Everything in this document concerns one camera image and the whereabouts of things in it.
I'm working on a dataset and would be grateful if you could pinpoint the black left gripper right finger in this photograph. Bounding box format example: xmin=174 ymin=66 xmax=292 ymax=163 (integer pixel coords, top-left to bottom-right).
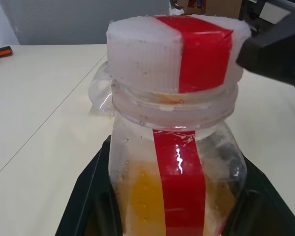
xmin=223 ymin=157 xmax=295 ymax=236

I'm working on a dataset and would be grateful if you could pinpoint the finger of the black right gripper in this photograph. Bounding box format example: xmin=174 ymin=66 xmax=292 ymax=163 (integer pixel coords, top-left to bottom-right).
xmin=236 ymin=4 xmax=295 ymax=86

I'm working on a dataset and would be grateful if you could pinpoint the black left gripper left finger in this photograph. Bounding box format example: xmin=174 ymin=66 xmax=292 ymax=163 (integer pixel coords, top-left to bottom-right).
xmin=55 ymin=134 xmax=128 ymax=236

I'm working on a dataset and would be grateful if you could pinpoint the orange liquid plastic bottle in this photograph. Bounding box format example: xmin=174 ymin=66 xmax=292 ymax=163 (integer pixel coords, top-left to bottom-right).
xmin=108 ymin=80 xmax=248 ymax=236

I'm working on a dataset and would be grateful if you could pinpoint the white bottle cap red tape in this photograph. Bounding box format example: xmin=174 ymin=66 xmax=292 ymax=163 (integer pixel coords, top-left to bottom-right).
xmin=105 ymin=14 xmax=249 ymax=95

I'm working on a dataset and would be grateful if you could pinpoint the clear plastic cup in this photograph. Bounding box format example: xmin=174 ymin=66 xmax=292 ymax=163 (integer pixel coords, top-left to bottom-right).
xmin=88 ymin=60 xmax=117 ymax=119

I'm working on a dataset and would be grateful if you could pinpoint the brown cardboard box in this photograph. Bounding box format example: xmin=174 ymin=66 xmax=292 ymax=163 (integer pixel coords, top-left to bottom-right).
xmin=203 ymin=0 xmax=244 ymax=20

